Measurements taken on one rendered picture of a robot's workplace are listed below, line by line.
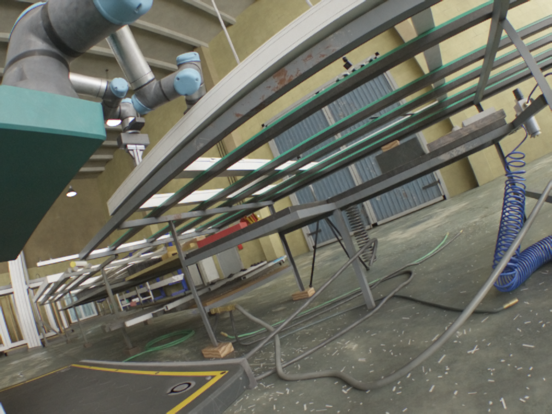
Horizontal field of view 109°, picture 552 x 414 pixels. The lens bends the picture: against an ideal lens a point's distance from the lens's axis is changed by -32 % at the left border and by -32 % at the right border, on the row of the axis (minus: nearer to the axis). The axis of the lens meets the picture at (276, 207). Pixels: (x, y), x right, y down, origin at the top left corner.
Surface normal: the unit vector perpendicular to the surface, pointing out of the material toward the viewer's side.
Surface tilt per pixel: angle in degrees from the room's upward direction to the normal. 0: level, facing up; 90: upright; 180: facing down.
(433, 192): 90
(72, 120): 90
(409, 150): 90
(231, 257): 90
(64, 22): 141
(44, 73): 72
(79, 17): 152
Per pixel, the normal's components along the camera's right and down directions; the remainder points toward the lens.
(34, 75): 0.50, -0.60
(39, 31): 0.13, 0.50
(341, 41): -0.56, 0.10
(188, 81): 0.21, 0.67
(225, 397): 0.83, -0.37
